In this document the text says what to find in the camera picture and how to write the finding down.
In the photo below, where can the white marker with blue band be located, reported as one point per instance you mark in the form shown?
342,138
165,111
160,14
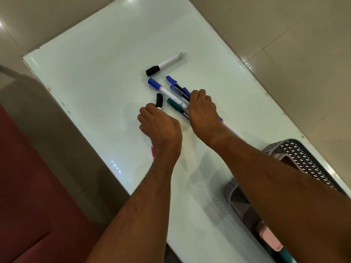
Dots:
231,128

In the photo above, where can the person's left fingers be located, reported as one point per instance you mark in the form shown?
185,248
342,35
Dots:
145,115

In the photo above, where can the person's right forearm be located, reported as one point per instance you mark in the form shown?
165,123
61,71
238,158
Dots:
288,199

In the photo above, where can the person's left forearm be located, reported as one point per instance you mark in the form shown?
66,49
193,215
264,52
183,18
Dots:
142,210

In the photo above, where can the green pen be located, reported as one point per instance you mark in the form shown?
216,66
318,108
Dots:
175,105

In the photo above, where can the grey perforated plastic basket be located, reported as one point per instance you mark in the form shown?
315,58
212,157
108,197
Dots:
301,158

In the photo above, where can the white marker with blue cap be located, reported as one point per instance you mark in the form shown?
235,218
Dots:
167,93

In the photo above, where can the short black capped marker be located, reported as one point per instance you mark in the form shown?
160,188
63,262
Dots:
159,100

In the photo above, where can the red sofa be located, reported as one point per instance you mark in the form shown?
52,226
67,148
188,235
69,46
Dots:
33,202

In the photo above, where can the pink pen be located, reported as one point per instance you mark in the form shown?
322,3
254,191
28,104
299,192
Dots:
153,152

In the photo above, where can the dark pen with blue cap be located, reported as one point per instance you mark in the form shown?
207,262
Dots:
172,80

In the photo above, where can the teal object in basket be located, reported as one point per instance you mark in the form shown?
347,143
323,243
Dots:
286,256

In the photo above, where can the person's left hand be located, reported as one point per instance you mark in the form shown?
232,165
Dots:
161,131

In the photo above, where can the translucent blue pen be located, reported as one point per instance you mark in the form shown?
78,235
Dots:
177,91

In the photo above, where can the white marker with black cap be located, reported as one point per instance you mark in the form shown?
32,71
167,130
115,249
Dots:
167,62

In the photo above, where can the pink eraser block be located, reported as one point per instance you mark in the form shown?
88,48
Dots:
270,236

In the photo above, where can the person's right fingers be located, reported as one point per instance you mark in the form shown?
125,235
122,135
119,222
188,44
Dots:
198,97

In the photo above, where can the person's right hand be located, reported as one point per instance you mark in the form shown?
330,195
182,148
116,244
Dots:
204,117

